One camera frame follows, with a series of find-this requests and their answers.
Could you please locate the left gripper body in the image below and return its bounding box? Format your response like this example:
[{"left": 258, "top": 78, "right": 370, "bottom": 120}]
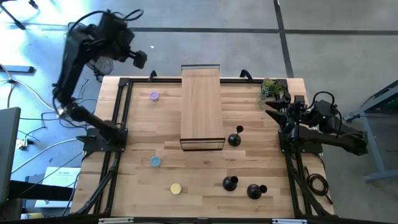
[{"left": 98, "top": 11, "right": 136, "bottom": 63}]

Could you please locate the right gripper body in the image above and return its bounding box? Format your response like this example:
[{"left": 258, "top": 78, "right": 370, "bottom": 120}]
[{"left": 284, "top": 93, "right": 312, "bottom": 142}]

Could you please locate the black candlestick holder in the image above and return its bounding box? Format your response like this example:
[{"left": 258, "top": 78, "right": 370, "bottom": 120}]
[
  {"left": 246, "top": 184, "right": 268, "bottom": 200},
  {"left": 222, "top": 175, "right": 239, "bottom": 192},
  {"left": 227, "top": 124, "right": 245, "bottom": 147}
]

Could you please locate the artificial green potted plant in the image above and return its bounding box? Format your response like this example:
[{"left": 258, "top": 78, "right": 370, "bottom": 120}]
[{"left": 257, "top": 78, "right": 285, "bottom": 110}]

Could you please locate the grey metal desk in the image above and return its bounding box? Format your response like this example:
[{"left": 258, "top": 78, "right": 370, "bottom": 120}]
[{"left": 341, "top": 79, "right": 398, "bottom": 184}]

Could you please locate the black floor bar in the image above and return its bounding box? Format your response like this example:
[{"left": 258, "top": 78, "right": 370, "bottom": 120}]
[{"left": 0, "top": 65, "right": 36, "bottom": 75}]

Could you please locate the black tripod leg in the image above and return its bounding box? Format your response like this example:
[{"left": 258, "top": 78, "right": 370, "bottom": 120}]
[{"left": 0, "top": 0, "right": 27, "bottom": 31}]

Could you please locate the white cardboard box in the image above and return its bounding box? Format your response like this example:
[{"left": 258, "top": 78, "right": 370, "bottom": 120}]
[{"left": 34, "top": 167, "right": 82, "bottom": 208}]

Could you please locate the white power adapter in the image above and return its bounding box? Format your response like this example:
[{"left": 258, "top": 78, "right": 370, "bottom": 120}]
[{"left": 15, "top": 138, "right": 29, "bottom": 151}]

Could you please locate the grey monitor back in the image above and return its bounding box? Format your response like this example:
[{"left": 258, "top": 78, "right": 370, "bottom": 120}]
[{"left": 0, "top": 106, "right": 22, "bottom": 208}]

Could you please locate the yellow floor object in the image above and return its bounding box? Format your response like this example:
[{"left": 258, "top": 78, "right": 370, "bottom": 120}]
[{"left": 20, "top": 212, "right": 45, "bottom": 220}]

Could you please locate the black aluminium table frame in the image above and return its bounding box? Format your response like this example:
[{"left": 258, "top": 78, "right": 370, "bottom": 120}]
[{"left": 70, "top": 76, "right": 335, "bottom": 218}]

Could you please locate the coiled black cable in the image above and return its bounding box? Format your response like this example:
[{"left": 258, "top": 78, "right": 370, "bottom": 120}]
[{"left": 306, "top": 166, "right": 334, "bottom": 205}]

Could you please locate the wooden shelf riser black frame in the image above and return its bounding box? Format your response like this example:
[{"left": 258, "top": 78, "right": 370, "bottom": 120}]
[{"left": 179, "top": 63, "right": 226, "bottom": 152}]

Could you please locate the silver metal bracket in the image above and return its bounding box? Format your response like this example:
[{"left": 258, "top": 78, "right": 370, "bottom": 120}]
[
  {"left": 98, "top": 217, "right": 134, "bottom": 224},
  {"left": 272, "top": 218, "right": 308, "bottom": 224}
]

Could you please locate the white floor cable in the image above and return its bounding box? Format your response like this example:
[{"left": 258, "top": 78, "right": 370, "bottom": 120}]
[{"left": 11, "top": 138, "right": 78, "bottom": 174}]

